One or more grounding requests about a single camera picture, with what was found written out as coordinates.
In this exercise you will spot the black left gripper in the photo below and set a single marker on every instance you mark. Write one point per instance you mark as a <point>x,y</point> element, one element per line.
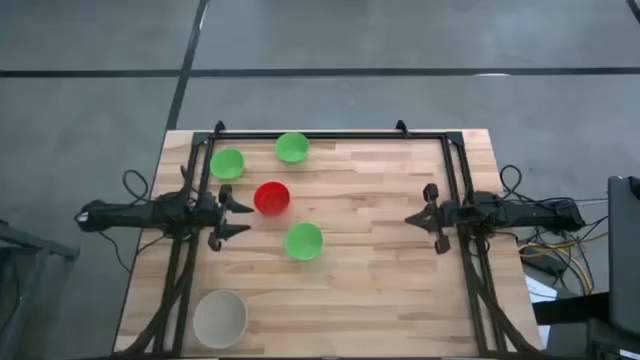
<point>215,215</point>

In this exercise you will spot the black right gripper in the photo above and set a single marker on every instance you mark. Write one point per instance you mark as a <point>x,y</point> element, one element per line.
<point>442,215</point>

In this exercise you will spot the red plastic bowl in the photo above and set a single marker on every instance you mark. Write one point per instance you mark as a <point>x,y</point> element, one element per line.
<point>271,198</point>

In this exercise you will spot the green plastic bowl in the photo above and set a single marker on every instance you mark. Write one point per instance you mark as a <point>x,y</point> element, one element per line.
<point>227,164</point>
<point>292,147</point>
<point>304,241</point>

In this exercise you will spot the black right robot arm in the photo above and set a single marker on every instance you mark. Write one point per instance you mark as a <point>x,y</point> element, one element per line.
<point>525,212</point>

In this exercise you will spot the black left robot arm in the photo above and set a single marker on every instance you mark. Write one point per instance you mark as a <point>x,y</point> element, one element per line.
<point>130,215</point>

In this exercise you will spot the large beige bowl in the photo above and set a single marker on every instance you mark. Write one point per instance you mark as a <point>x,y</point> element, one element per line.
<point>220,319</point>

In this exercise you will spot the black power adapter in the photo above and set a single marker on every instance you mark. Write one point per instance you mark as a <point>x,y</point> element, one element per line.
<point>544,264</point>

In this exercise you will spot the white paper sheet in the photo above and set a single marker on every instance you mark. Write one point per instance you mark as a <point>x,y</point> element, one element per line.
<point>539,290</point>

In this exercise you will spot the black beam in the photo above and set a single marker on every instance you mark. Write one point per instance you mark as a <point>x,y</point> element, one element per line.
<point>570,307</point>

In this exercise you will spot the grey metal rack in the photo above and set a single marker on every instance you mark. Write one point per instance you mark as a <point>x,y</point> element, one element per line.
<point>40,246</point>

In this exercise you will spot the dark grey monitor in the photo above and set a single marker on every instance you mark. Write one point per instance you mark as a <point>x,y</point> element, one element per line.
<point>625,250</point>

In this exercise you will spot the dark box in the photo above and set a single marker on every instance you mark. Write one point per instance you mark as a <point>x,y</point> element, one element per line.
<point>612,342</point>

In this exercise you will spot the black metal frame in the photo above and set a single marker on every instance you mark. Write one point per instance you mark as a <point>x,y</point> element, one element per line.
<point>325,135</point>

